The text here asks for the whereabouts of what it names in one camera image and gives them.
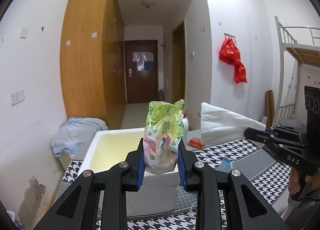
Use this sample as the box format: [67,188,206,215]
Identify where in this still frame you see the blue face mask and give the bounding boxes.
[216,158,233,173]

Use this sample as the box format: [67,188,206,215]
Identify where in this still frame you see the white towel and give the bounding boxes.
[201,102,266,146]

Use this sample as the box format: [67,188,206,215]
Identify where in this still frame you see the green tissue pack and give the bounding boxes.
[143,99,185,175]

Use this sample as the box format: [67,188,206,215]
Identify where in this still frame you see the person right hand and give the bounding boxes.
[287,166,320,198]

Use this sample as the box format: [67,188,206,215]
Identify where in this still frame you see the houndstooth table mat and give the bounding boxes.
[53,137,296,230]

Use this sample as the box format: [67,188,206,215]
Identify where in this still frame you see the papers on floor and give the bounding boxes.
[5,210,19,225]

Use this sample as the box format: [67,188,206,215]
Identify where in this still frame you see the red snack packet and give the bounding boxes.
[188,138,205,149]

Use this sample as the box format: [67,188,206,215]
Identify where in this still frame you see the light blue crumpled cloth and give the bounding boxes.
[50,117,108,158]

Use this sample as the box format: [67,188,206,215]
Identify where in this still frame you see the white styrofoam box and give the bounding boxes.
[80,119,189,218]

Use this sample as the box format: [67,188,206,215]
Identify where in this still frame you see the metal bunk bed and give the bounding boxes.
[272,16,319,126]

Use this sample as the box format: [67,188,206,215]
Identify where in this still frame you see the red plastic bag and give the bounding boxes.
[219,35,247,84]

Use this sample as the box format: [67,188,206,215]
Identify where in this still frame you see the red fire extinguisher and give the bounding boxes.
[159,89,164,101]

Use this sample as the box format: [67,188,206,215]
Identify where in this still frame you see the dark brown entrance door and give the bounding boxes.
[125,40,158,104]

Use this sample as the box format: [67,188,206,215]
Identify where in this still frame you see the wooden wardrobe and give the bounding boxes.
[60,0,126,129]

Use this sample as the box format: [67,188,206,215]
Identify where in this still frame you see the ceiling lamp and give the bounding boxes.
[141,0,156,9]

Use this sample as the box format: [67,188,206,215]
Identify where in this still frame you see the wooden boards against wall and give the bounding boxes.
[265,90,274,128]

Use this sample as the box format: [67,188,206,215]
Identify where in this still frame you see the white wall socket pair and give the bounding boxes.
[9,90,25,106]

